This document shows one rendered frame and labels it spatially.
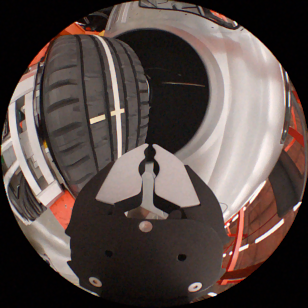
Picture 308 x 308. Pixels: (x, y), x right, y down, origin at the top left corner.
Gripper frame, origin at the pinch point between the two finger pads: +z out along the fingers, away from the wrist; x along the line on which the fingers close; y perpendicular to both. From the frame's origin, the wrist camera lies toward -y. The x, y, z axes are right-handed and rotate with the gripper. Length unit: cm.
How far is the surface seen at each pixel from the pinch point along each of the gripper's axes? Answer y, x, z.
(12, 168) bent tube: 1.6, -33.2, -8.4
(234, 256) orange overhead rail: 265, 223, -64
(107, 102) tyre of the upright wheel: -4.4, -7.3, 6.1
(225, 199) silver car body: 34, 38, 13
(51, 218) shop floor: 112, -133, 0
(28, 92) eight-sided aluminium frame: -10.5, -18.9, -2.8
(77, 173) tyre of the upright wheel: 4.2, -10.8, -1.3
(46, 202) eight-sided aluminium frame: 8.4, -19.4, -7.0
